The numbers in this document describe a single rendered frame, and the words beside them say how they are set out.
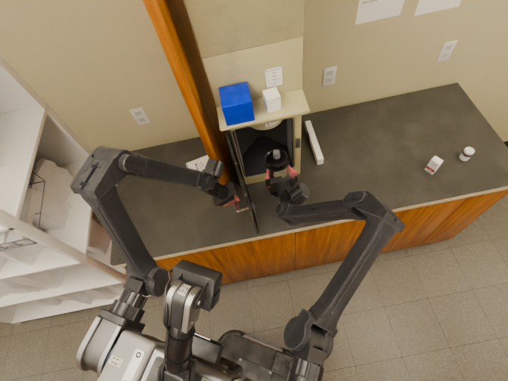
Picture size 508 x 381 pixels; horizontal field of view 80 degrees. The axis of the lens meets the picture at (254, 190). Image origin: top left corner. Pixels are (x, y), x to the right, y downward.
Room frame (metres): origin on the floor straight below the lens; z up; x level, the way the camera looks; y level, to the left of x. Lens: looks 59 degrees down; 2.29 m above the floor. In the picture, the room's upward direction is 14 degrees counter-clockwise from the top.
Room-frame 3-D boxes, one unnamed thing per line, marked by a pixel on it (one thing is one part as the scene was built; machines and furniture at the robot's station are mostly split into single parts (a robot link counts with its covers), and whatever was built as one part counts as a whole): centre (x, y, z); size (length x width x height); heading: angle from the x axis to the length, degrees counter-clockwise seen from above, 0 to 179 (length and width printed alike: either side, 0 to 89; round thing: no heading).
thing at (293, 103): (0.78, -0.10, 1.46); 0.32 x 0.11 x 0.10; 88
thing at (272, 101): (0.78, -0.13, 1.54); 0.05 x 0.05 x 0.06; 3
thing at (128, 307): (0.23, 0.41, 1.45); 0.09 x 0.08 x 0.12; 58
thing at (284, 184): (0.62, -0.12, 1.21); 0.10 x 0.07 x 0.07; 89
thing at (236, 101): (0.79, -0.01, 1.56); 0.10 x 0.10 x 0.09; 88
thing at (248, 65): (0.97, -0.10, 1.33); 0.32 x 0.25 x 0.77; 88
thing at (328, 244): (0.90, -0.28, 0.45); 2.05 x 0.67 x 0.90; 88
